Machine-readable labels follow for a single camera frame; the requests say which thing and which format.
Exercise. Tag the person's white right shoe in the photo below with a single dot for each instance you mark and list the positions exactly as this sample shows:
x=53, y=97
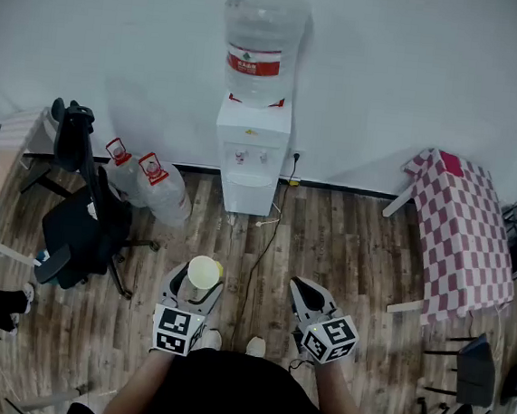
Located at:
x=256, y=347

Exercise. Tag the person's left forearm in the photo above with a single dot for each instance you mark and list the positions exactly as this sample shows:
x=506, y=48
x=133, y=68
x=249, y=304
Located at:
x=141, y=386

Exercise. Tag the black office chair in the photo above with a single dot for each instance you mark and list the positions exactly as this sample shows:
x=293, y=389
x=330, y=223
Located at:
x=79, y=230

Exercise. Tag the person's black clothing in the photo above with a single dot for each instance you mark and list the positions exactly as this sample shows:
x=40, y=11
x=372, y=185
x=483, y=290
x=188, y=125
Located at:
x=240, y=400

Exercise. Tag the white water dispenser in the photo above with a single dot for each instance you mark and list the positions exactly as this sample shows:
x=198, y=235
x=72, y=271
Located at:
x=253, y=128

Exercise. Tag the red flat item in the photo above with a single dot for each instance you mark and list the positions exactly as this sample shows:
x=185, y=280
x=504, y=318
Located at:
x=451, y=163

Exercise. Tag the white wall socket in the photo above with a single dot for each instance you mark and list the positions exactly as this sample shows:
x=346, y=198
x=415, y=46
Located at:
x=298, y=153

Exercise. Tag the person's white left shoe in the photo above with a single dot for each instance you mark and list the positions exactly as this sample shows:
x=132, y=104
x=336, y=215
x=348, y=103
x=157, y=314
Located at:
x=212, y=339

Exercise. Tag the yellow paper cup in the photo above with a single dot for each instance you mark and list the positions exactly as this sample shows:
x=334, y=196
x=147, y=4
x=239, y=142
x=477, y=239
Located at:
x=203, y=271

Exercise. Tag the black stool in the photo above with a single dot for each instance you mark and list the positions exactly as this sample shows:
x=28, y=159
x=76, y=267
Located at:
x=474, y=370

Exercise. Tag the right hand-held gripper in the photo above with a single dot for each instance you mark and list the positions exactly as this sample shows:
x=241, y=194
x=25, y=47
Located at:
x=330, y=338

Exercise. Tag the red white checkered tablecloth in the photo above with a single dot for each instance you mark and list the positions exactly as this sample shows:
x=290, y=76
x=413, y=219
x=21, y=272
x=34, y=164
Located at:
x=459, y=243

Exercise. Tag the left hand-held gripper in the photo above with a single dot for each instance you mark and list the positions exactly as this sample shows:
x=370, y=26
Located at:
x=173, y=330

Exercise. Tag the white stick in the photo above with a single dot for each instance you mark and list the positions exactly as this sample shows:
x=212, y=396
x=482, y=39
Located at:
x=53, y=398

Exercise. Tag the person's right forearm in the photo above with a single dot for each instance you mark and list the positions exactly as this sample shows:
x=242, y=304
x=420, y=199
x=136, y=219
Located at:
x=340, y=400

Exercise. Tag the person's white shoe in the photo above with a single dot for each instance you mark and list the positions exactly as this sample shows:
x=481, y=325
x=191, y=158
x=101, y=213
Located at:
x=212, y=339
x=256, y=347

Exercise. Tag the large clear water bottle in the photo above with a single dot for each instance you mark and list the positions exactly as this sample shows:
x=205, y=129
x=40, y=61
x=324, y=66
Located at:
x=262, y=29

